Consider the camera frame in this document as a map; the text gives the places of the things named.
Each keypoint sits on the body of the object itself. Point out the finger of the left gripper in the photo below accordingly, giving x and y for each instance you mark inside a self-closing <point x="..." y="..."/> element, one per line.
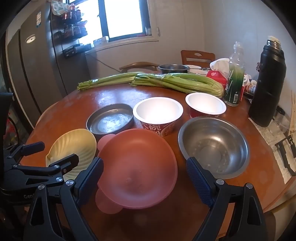
<point x="26" y="150"/>
<point x="62" y="166"/>

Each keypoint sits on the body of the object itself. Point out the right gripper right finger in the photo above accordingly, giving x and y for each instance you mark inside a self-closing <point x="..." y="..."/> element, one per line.
<point x="247" y="220"/>

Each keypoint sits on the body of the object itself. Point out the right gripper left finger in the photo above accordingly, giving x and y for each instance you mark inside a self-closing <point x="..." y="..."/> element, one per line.
<point x="55" y="211"/>

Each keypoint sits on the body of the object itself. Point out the yellow shell-shaped plate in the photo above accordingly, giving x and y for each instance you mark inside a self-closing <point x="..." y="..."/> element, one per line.
<point x="80" y="142"/>

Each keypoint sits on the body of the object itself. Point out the shallow steel round pan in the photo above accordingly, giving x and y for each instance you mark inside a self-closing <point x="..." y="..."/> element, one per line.
<point x="112" y="118"/>

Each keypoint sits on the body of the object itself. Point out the pink plastic plate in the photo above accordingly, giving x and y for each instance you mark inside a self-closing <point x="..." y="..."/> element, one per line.
<point x="140" y="171"/>

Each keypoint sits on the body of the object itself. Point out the red instant noodle bowl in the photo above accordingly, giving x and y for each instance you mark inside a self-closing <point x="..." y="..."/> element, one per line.
<point x="158" y="114"/>

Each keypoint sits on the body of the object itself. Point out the grey refrigerator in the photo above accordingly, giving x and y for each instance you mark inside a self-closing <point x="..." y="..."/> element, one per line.
<point x="39" y="74"/>

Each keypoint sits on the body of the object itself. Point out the large steel bowl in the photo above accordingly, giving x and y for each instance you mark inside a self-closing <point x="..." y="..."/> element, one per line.
<point x="218" y="146"/>

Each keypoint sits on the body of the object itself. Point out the long celery bunch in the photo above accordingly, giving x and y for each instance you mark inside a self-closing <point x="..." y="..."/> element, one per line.
<point x="112" y="80"/>

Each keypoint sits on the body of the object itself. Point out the curved wooden armchair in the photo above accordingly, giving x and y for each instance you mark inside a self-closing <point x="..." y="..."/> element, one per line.
<point x="139" y="65"/>

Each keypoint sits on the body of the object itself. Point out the black thermos flask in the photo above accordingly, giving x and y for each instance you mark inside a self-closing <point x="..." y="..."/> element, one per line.
<point x="272" y="71"/>

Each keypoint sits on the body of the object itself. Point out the steel mixing bowl far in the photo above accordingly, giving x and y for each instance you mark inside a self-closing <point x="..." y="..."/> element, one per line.
<point x="173" y="68"/>

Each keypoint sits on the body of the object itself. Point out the wrapped celery bunch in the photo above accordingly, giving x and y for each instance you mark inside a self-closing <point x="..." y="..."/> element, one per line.
<point x="182" y="82"/>

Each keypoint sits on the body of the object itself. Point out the green label plastic bottle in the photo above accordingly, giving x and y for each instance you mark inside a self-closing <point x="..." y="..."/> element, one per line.
<point x="234" y="84"/>

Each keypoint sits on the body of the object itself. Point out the window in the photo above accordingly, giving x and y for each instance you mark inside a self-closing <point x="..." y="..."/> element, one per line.
<point x="116" y="20"/>

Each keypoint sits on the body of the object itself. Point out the white ceramic food bowl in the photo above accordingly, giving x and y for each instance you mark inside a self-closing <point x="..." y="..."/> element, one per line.
<point x="198" y="72"/>

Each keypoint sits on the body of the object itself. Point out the white ceramic bowl behind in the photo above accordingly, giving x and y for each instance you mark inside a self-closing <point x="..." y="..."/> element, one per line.
<point x="194" y="67"/>

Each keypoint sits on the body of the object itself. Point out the wooden chair with backrest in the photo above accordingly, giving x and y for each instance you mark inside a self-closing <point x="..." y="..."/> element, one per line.
<point x="198" y="58"/>

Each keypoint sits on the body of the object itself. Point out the black wall shelf rack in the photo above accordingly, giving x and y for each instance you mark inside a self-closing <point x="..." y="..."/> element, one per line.
<point x="72" y="28"/>

